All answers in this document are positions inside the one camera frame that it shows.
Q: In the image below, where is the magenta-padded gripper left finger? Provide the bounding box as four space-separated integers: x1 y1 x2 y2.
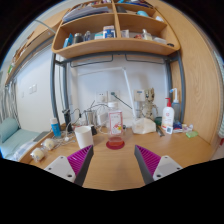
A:
43 144 95 187

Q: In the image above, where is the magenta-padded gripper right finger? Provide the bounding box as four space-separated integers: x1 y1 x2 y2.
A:
133 144 184 185

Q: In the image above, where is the clear pink drink bottle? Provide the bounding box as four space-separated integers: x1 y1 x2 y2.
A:
106 101 125 148

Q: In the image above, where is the white paper cup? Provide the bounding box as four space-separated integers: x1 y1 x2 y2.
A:
74 124 95 150

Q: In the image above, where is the round wrapped bun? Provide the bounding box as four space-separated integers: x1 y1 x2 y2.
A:
41 137 56 151
30 147 46 163

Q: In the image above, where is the blue and white tube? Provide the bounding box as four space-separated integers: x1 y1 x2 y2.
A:
49 116 63 139

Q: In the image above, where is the white plastic bag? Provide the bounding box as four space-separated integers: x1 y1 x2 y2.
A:
131 116 157 135

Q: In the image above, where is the black electric shaver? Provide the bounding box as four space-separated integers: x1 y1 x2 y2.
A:
62 108 73 133

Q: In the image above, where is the flat round red coaster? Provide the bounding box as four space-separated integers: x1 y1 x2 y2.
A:
105 136 126 151

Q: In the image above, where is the small green packet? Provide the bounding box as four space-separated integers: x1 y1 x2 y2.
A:
185 130 200 139

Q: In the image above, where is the white pump bottle red cap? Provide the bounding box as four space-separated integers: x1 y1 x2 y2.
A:
161 97 176 132

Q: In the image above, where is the stainless steel cup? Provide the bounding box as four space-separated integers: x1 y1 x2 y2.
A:
84 109 97 128

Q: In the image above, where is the clear spray bottle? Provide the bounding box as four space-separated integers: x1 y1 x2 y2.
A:
168 87 183 123

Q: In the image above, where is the tree creature figurine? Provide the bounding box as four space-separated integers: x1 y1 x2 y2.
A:
141 87 160 121

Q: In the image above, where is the teal bed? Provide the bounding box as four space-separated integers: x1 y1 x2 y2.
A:
0 116 51 161

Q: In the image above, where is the white desk lamp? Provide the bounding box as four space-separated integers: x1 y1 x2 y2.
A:
77 66 138 120

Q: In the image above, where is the wooden shelf unit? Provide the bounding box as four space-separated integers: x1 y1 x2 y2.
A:
4 0 182 85

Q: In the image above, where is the white cable bundle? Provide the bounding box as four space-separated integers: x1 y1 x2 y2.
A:
54 129 80 148

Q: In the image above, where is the white wall box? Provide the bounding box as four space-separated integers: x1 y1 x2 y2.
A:
132 88 146 102

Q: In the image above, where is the grey metal desk frame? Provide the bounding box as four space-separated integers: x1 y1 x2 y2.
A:
49 49 187 135

